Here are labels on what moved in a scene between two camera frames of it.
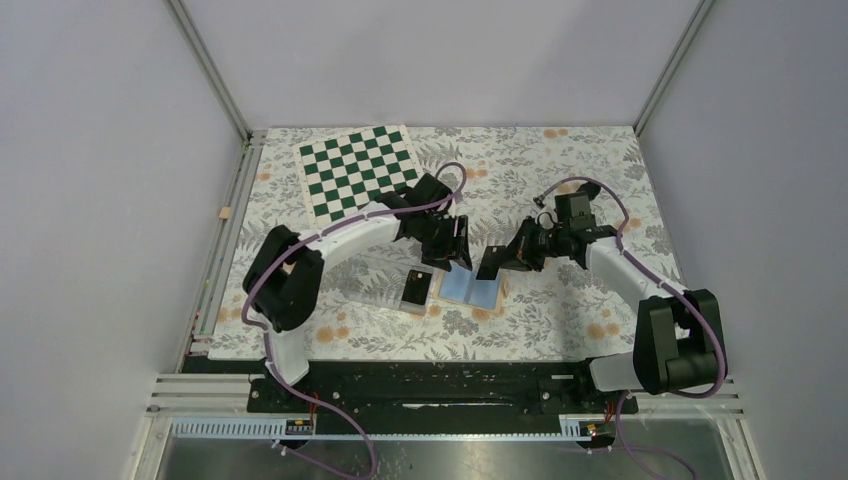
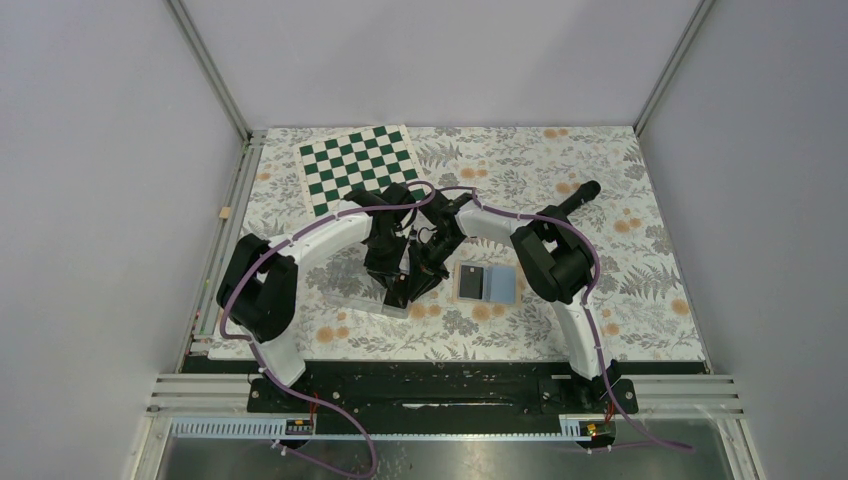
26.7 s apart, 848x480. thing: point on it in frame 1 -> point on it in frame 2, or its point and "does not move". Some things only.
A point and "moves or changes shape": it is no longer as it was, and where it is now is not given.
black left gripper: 453,247 -> 388,269
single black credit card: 490,264 -> 471,282
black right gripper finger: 512,257 -> 423,272
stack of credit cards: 416,287 moves or changes shape
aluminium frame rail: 189,391 does not move
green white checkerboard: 343,175 does not move
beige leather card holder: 460,285 moves or changes shape
